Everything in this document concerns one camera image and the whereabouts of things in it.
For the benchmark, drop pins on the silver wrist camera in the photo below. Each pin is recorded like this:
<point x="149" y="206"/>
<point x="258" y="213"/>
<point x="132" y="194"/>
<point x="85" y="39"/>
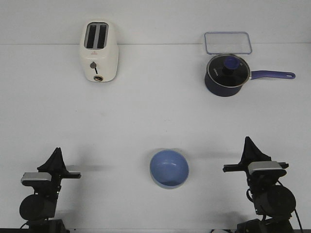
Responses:
<point x="35" y="178"/>
<point x="266" y="168"/>

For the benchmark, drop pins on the dark blue saucepan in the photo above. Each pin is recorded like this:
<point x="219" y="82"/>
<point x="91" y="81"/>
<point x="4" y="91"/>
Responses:
<point x="227" y="91"/>

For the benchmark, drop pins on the glass pot lid blue knob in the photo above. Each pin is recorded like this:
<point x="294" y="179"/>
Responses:
<point x="228" y="70"/>

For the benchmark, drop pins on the blue bowl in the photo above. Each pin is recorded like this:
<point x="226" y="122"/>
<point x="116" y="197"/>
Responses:
<point x="169" y="169"/>

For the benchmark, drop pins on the clear plastic container blue rim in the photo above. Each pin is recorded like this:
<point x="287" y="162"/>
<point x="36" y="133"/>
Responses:
<point x="227" y="42"/>

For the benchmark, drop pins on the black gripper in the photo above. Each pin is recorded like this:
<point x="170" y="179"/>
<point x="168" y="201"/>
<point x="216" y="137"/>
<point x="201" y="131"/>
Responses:
<point x="252" y="153"/>
<point x="55" y="166"/>

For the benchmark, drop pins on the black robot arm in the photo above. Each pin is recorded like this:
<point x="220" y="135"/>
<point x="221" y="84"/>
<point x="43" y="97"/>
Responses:
<point x="270" y="198"/>
<point x="38" y="209"/>

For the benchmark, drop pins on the white two-slot toaster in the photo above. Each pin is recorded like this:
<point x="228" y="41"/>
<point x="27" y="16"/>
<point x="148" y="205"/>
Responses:
<point x="99" y="51"/>

